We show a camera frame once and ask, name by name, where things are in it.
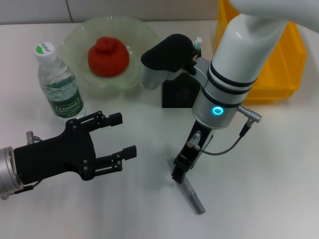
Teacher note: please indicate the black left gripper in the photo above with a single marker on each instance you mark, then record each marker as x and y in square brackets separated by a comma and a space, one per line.
[54, 156]

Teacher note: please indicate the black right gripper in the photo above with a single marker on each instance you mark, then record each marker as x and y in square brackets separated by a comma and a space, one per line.
[194, 147]

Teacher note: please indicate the grey pen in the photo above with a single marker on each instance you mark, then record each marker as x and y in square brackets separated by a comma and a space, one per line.
[193, 196]

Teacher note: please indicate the clear green-label water bottle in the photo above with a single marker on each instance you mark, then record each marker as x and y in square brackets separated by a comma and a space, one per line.
[64, 99]

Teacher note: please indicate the red-orange knitted orange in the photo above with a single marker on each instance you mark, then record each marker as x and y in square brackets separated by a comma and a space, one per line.
[108, 59]

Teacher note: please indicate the green utility knife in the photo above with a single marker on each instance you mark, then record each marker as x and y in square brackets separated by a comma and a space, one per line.
[197, 43]

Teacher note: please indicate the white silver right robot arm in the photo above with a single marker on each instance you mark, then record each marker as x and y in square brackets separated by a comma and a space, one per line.
[239, 62]

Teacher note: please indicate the black mesh pen holder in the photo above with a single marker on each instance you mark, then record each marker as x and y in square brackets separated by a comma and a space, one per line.
[177, 94]

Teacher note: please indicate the green glass fruit plate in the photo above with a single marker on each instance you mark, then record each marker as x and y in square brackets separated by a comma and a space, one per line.
[79, 37]

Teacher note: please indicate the yellow plastic bin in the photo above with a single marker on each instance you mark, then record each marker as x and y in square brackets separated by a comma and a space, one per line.
[284, 74]

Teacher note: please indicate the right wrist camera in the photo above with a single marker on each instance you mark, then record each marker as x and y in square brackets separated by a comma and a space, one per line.
[167, 57]

